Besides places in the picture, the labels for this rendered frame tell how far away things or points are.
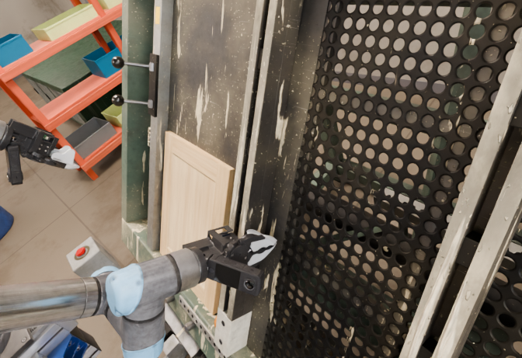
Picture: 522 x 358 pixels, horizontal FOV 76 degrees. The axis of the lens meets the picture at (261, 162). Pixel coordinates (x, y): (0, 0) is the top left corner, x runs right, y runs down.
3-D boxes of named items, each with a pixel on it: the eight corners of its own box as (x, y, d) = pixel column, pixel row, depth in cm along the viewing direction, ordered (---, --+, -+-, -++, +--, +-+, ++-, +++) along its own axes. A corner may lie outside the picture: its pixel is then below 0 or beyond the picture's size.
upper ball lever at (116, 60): (156, 72, 110) (113, 67, 107) (157, 60, 108) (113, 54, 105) (155, 74, 106) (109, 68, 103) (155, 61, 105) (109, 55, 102)
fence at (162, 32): (156, 241, 135) (146, 245, 132) (167, -20, 103) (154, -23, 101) (161, 248, 131) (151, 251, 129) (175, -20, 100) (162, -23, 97)
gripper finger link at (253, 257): (262, 231, 81) (232, 241, 75) (279, 243, 77) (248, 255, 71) (261, 241, 82) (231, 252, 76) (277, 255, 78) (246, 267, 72)
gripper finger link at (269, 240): (265, 220, 80) (234, 229, 74) (281, 231, 76) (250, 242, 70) (262, 231, 81) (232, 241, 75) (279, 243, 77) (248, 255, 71)
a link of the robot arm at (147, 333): (144, 320, 71) (144, 276, 68) (172, 353, 64) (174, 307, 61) (106, 339, 66) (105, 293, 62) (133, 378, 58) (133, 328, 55)
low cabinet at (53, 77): (197, 68, 485) (174, 19, 438) (100, 140, 413) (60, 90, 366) (137, 59, 603) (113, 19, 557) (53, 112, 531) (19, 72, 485)
